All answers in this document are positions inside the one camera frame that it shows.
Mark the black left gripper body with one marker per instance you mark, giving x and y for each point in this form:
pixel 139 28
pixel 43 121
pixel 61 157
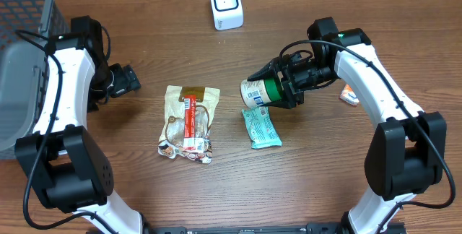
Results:
pixel 129 80

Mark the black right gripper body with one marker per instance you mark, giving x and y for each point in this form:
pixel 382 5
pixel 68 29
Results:
pixel 286 83

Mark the green lid jar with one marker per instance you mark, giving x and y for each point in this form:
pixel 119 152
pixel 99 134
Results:
pixel 260 92

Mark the orange snack packet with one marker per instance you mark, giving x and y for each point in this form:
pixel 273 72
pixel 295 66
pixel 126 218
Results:
pixel 348 96

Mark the teal snack packet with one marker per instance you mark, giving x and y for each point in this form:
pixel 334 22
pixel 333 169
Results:
pixel 260 128

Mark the brown snack bag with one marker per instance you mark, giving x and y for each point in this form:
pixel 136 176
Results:
pixel 170 143

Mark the red white snack bar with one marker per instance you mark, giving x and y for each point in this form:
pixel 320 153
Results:
pixel 191 143

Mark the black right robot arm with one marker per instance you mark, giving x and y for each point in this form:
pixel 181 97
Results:
pixel 406 154

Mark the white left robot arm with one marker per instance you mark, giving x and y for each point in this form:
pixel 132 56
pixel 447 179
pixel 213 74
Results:
pixel 68 175

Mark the white barcode scanner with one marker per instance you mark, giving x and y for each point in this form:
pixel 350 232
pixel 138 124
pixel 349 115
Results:
pixel 227 14

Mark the grey plastic basket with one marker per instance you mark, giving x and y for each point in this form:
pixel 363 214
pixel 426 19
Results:
pixel 23 70

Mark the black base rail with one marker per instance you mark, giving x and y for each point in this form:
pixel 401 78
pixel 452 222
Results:
pixel 252 229

